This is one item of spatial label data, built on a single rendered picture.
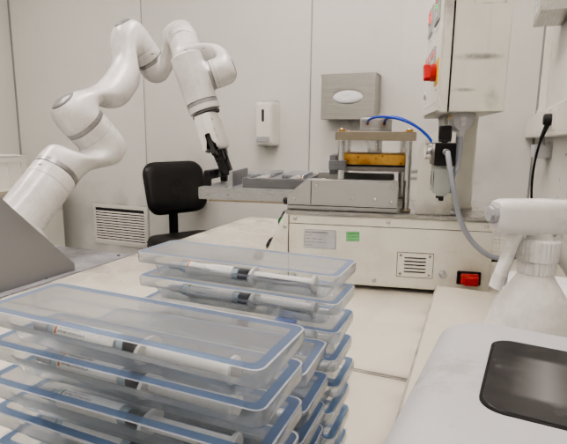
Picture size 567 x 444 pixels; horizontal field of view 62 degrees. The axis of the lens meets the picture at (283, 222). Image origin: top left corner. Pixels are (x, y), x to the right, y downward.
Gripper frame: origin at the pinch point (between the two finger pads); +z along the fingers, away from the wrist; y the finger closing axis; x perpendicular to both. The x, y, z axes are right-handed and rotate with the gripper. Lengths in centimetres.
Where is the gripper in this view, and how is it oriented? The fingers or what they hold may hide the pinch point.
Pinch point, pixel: (225, 168)
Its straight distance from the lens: 129.4
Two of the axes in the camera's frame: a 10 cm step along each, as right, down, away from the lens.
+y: -1.9, 1.7, -9.7
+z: 3.3, 9.4, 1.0
